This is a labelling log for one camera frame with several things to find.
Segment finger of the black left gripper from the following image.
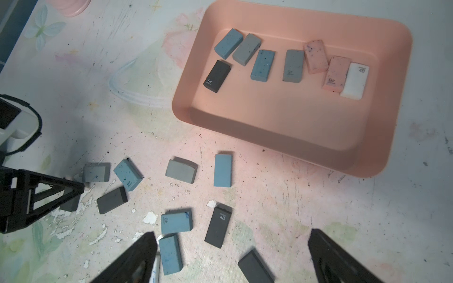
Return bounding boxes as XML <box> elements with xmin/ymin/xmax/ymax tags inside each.
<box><xmin>1</xmin><ymin>167</ymin><xmax>85</xmax><ymax>233</ymax></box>

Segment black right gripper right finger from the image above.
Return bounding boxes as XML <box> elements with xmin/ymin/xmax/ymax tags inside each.
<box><xmin>308</xmin><ymin>229</ymin><xmax>382</xmax><ymax>283</ymax></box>

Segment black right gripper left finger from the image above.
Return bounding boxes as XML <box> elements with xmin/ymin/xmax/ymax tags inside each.
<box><xmin>92</xmin><ymin>232</ymin><xmax>158</xmax><ymax>283</ymax></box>

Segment pink storage tray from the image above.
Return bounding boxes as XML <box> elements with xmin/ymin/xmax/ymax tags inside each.
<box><xmin>172</xmin><ymin>1</ymin><xmax>413</xmax><ymax>178</ymax></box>

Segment pink eraser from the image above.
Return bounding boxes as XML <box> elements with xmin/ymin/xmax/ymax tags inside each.
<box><xmin>322</xmin><ymin>56</ymin><xmax>352</xmax><ymax>93</ymax></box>
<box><xmin>304</xmin><ymin>40</ymin><xmax>329</xmax><ymax>74</ymax></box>

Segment white eraser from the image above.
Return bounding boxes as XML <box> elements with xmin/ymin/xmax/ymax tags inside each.
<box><xmin>340</xmin><ymin>62</ymin><xmax>370</xmax><ymax>100</ymax></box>

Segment grey eraser with print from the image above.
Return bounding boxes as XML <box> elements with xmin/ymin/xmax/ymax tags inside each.
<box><xmin>283</xmin><ymin>50</ymin><xmax>304</xmax><ymax>83</ymax></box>

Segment grey-green eraser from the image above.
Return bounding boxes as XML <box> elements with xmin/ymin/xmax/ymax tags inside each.
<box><xmin>233</xmin><ymin>34</ymin><xmax>262</xmax><ymax>66</ymax></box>

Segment blue-grey eraser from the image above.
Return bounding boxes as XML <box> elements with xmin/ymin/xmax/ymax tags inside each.
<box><xmin>214</xmin><ymin>29</ymin><xmax>244</xmax><ymax>60</ymax></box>

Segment lower blue eraser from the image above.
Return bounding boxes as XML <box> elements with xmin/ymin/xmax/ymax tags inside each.
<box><xmin>159</xmin><ymin>233</ymin><xmax>183</xmax><ymax>275</ymax></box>

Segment blue eraser with print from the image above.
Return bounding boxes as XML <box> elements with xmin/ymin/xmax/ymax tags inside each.
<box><xmin>161</xmin><ymin>208</ymin><xmax>193</xmax><ymax>235</ymax></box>

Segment dark grey eraser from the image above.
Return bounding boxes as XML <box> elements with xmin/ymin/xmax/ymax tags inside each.
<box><xmin>97</xmin><ymin>186</ymin><xmax>128</xmax><ymax>215</ymax></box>

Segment grey speckled eraser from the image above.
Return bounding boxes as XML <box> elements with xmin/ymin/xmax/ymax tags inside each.
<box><xmin>82</xmin><ymin>163</ymin><xmax>110</xmax><ymax>183</ymax></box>

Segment teal speckled eraser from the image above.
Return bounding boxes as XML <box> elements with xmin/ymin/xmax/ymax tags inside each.
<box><xmin>113</xmin><ymin>158</ymin><xmax>143</xmax><ymax>192</ymax></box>

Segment black eraser with print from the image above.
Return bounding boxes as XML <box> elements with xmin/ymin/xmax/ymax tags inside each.
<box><xmin>205</xmin><ymin>203</ymin><xmax>232</xmax><ymax>248</ymax></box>

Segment light blue upright eraser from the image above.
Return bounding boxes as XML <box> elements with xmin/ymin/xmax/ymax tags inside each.
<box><xmin>214</xmin><ymin>154</ymin><xmax>232</xmax><ymax>187</ymax></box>

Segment pink metal pencil bucket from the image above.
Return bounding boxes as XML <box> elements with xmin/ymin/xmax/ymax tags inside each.
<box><xmin>47</xmin><ymin>0</ymin><xmax>91</xmax><ymax>17</ymax></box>

